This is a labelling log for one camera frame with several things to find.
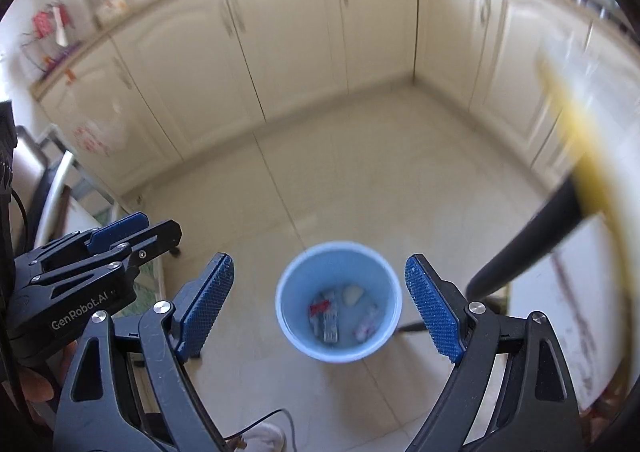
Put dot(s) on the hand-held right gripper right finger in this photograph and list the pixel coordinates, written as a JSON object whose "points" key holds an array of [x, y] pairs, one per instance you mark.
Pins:
{"points": [[435, 307]]}

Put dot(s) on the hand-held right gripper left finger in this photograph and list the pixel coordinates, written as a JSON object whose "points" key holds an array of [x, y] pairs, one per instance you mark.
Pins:
{"points": [[205, 304]]}

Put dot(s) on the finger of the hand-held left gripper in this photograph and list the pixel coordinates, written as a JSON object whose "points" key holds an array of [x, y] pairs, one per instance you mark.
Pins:
{"points": [[120, 229], [155, 239]]}

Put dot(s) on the white plastic bag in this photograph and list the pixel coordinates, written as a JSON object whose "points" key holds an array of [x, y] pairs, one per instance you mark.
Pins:
{"points": [[367, 322]]}

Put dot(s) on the blue plastic waste bin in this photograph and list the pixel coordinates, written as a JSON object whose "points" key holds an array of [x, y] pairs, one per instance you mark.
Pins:
{"points": [[295, 292]]}

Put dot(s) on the grey packet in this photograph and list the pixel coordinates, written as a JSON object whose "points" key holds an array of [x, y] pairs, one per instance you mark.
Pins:
{"points": [[329, 327]]}

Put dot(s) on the red white wrapper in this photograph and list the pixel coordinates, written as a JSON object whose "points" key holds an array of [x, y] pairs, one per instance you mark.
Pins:
{"points": [[320, 308]]}

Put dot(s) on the person's left hand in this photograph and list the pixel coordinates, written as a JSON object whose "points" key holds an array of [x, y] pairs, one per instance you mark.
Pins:
{"points": [[37, 384]]}

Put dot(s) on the red white cabinet sticker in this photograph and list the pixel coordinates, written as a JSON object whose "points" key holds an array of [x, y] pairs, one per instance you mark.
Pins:
{"points": [[92, 138]]}

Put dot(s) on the round marble table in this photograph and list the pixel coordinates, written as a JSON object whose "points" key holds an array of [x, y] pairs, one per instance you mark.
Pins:
{"points": [[545, 332]]}

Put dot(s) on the white shoe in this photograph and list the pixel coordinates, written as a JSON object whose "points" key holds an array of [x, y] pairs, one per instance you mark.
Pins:
{"points": [[262, 438]]}

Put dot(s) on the cream lower cabinets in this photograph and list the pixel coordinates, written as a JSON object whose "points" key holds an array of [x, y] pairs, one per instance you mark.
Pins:
{"points": [[300, 32]]}

